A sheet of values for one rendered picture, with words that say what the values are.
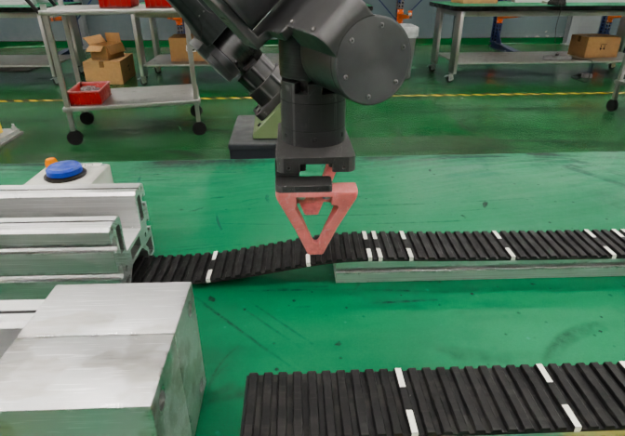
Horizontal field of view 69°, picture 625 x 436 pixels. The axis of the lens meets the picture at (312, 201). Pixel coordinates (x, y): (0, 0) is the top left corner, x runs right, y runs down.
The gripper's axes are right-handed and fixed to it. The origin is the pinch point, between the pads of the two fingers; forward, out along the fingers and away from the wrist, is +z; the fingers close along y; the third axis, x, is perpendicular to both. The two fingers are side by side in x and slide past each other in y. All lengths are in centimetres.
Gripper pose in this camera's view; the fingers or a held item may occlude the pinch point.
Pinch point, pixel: (312, 225)
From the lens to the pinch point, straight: 45.3
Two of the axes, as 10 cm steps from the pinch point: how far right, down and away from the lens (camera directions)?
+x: 10.0, -0.2, 0.4
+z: 0.0, 9.0, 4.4
